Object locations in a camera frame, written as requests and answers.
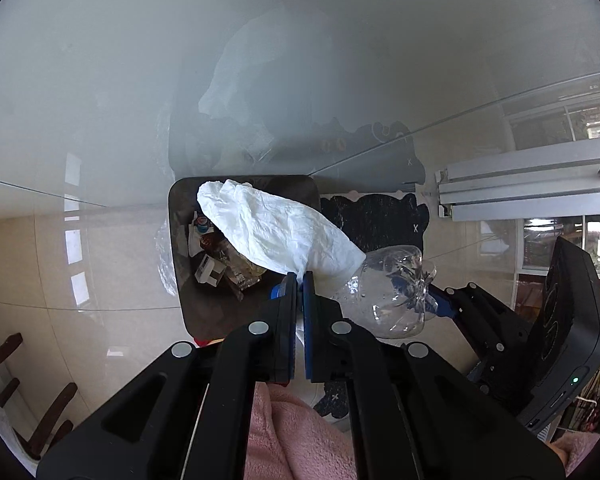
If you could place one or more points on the clear brown plastic wrapper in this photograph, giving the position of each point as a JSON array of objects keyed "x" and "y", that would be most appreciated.
[{"x": 237, "y": 267}]

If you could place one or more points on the dark wooden chair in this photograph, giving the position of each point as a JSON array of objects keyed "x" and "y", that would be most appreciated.
[{"x": 35, "y": 410}]

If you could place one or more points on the black cat floor mat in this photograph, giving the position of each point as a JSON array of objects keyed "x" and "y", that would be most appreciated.
[{"x": 380, "y": 220}]

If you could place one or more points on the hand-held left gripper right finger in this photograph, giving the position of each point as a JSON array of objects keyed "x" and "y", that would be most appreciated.
[{"x": 309, "y": 340}]

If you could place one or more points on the glossy white cabinet door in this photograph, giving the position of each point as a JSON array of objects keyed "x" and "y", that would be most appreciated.
[{"x": 130, "y": 85}]

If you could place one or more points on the small white carton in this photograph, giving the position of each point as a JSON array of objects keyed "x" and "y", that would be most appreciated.
[{"x": 209, "y": 270}]

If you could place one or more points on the white tissue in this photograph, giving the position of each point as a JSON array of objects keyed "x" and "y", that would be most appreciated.
[{"x": 280, "y": 230}]

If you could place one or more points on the clear plastic bottle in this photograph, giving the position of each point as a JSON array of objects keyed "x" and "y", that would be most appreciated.
[{"x": 380, "y": 295}]

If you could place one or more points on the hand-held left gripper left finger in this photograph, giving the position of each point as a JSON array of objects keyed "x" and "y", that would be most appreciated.
[{"x": 292, "y": 340}]

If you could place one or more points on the white packet with red label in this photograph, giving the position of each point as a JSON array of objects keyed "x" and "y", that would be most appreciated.
[{"x": 202, "y": 226}]

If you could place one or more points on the clear bin liner bag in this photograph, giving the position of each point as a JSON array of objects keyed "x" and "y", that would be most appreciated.
[{"x": 165, "y": 260}]

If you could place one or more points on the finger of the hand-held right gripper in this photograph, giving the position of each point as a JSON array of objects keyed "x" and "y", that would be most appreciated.
[{"x": 442, "y": 308}]

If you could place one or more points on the black trash bin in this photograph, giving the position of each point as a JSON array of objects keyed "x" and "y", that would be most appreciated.
[{"x": 192, "y": 305}]

